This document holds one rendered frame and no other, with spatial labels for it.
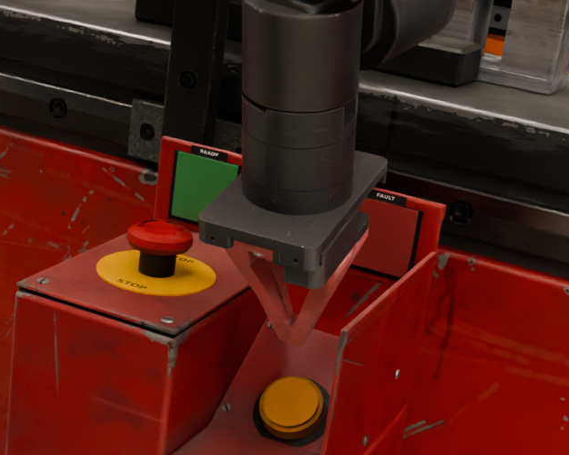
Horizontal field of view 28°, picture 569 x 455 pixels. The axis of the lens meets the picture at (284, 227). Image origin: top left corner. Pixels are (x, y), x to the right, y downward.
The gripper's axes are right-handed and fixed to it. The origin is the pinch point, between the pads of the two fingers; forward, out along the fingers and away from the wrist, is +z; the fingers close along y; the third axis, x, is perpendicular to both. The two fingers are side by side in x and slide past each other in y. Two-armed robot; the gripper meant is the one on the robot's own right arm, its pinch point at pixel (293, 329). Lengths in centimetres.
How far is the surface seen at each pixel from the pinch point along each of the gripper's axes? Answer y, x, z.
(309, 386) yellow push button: 1.5, -0.5, 5.1
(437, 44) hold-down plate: 33.3, 2.8, -4.0
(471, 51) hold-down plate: 34.9, 0.4, -3.3
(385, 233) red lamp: 10.6, -1.5, -0.7
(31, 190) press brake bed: 23.4, 35.6, 12.5
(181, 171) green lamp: 10.9, 13.1, -1.3
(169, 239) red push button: 1.6, 8.7, -2.5
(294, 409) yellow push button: -0.1, -0.3, 5.7
